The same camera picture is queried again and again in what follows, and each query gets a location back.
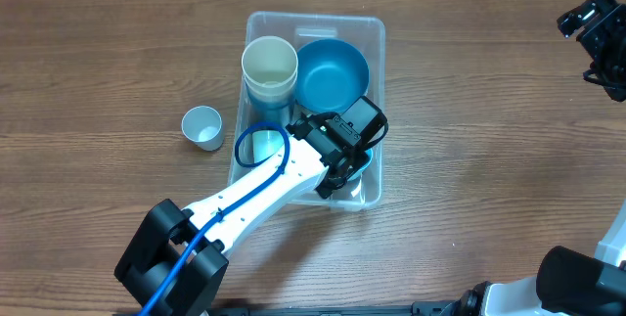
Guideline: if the light blue small cup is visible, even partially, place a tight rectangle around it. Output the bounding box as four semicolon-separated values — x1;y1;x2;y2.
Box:
348;149;373;182

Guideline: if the dark blue bowl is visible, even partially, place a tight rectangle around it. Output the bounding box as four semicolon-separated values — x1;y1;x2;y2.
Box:
295;39;370;113

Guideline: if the mint green small cup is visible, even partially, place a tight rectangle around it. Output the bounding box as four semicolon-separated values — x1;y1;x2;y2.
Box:
252;130;284;166

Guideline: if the dark blue tall cup back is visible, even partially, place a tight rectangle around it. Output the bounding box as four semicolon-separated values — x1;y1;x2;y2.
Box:
247;93;295;113

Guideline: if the cream tall cup front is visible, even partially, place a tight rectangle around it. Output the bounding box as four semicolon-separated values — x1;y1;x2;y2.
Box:
244;77;296;103

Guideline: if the cream tall cup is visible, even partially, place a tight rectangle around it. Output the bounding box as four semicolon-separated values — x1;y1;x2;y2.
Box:
244;77;296;103
241;35;298;87

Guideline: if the cream tall cup back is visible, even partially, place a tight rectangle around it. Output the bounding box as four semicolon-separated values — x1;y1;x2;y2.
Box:
241;35;298;87

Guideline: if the grey small cup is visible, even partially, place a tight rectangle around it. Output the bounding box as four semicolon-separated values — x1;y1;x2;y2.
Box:
181;106;225;152

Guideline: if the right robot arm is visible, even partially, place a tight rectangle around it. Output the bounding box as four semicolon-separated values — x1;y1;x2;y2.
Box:
437;0;625;316

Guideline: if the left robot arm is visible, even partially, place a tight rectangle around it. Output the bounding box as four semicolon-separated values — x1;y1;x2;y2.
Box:
114;111;388;315

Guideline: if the clear plastic storage container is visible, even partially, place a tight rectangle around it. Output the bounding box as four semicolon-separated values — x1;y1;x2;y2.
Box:
235;11;385;211

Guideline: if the left blue cable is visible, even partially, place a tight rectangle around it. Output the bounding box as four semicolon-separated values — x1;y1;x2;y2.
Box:
136;120;291;316

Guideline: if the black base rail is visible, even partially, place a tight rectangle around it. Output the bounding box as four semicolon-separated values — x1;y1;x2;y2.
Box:
201;300;459;316

